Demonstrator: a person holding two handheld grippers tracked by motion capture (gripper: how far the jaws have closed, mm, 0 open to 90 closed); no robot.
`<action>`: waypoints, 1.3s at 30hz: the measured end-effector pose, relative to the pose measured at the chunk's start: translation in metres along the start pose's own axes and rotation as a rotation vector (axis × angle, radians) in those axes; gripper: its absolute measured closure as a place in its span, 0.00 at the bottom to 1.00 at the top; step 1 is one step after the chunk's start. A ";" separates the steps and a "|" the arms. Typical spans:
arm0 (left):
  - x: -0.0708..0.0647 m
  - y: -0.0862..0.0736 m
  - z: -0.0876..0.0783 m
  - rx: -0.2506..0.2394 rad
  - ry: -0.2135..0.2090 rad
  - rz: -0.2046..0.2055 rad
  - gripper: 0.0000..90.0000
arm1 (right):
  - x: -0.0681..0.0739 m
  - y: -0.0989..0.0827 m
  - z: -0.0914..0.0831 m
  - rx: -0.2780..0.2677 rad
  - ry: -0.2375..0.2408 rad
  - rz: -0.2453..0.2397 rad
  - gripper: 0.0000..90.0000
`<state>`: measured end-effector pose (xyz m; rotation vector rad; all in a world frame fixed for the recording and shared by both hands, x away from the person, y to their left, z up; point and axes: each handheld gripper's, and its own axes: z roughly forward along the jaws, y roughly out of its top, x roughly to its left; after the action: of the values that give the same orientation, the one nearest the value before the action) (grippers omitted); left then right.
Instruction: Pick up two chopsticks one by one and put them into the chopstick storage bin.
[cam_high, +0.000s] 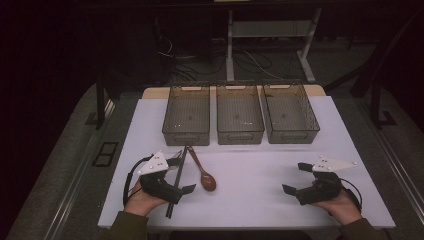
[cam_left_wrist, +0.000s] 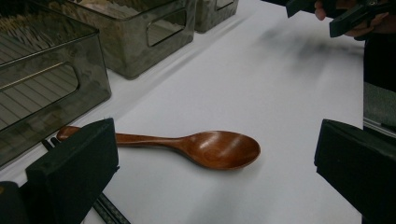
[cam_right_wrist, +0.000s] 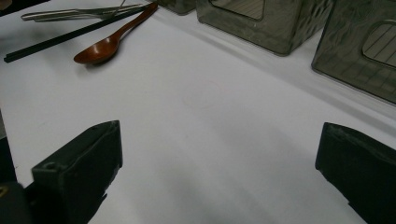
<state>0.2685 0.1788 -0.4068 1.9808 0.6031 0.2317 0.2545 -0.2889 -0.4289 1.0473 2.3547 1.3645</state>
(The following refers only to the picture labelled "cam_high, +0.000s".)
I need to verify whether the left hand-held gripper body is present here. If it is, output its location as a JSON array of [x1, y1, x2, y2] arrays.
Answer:
[[137, 150, 184, 205]]

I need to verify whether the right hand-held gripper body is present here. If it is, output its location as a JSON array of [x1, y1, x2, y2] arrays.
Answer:
[[294, 155, 358, 206]]

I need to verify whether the dark brown wooden spoon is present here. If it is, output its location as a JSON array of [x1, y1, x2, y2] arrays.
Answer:
[[186, 145, 217, 193]]

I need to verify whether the smoky transparent plastic bin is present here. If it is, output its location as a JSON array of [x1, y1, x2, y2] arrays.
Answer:
[[260, 82, 321, 145], [161, 84, 211, 147], [215, 83, 266, 146]]

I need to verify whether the person's left hand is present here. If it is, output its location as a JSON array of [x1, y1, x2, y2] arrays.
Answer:
[[123, 179, 168, 218]]

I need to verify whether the person's right hand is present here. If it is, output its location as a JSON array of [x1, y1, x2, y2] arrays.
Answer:
[[313, 189, 364, 226]]

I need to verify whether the black metal stand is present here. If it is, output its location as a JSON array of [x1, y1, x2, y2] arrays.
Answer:
[[369, 79, 398, 129]]

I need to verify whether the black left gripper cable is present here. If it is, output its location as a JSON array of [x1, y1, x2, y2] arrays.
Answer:
[[122, 154, 154, 208]]

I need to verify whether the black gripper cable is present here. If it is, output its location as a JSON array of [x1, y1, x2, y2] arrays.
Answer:
[[339, 178, 364, 211], [122, 154, 154, 208]]

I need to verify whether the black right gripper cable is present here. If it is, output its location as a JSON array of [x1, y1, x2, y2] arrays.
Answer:
[[339, 178, 364, 211]]

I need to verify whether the black rectangular floor frame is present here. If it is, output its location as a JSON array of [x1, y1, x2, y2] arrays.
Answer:
[[92, 141, 119, 168]]

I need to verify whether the tangle of floor cables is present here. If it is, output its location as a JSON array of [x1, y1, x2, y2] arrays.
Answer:
[[156, 33, 288, 83]]

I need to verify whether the white metal desk frame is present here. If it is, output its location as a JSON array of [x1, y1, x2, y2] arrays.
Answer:
[[225, 8, 323, 84]]

